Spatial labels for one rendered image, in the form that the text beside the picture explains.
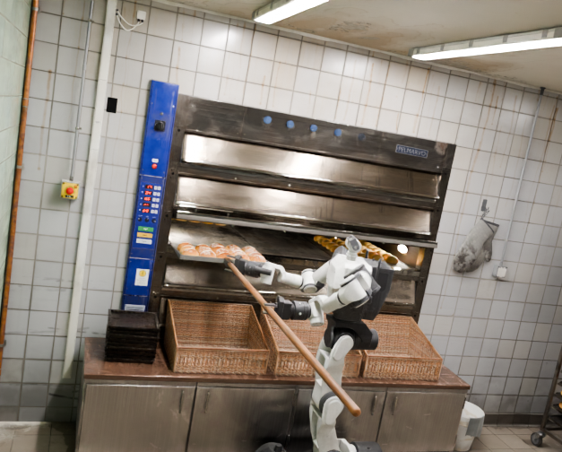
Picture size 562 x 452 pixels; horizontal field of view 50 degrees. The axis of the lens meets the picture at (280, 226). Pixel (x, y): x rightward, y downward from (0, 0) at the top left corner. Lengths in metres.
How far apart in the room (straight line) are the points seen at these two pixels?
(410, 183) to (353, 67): 0.88
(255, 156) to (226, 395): 1.44
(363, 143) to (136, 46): 1.55
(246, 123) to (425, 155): 1.28
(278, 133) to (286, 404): 1.66
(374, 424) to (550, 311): 1.89
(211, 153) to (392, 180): 1.25
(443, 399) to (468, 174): 1.55
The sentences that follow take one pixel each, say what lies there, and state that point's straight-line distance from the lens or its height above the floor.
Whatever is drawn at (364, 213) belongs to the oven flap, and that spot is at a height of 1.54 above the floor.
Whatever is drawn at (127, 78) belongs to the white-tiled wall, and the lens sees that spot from 3.63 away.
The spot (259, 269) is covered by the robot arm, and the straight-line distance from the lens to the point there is 3.34.
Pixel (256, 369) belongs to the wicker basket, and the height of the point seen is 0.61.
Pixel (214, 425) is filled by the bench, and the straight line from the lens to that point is 3.63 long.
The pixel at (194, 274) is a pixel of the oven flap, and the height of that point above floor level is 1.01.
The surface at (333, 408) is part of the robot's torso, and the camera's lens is 3.30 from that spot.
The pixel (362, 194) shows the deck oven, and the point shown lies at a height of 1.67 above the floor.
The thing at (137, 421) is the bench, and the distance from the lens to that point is 3.54.
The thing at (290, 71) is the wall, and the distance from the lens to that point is 3.81.
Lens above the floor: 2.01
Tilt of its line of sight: 9 degrees down
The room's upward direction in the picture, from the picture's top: 10 degrees clockwise
